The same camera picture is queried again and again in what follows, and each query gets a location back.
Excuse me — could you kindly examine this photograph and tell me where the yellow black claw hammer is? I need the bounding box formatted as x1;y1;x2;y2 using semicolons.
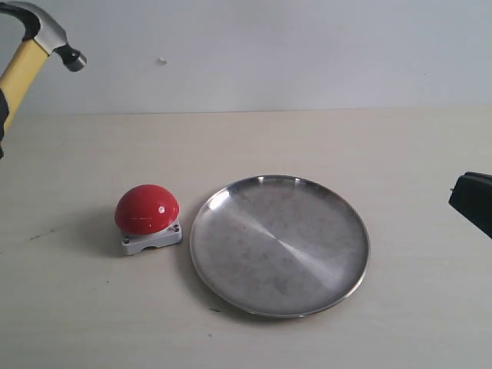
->
1;1;87;138

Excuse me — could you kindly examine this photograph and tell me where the red dome push button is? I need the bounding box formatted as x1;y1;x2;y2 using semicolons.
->
114;184;183;256

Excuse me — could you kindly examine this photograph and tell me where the round stainless steel plate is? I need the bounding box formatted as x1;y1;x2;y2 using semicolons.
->
189;175;371;319

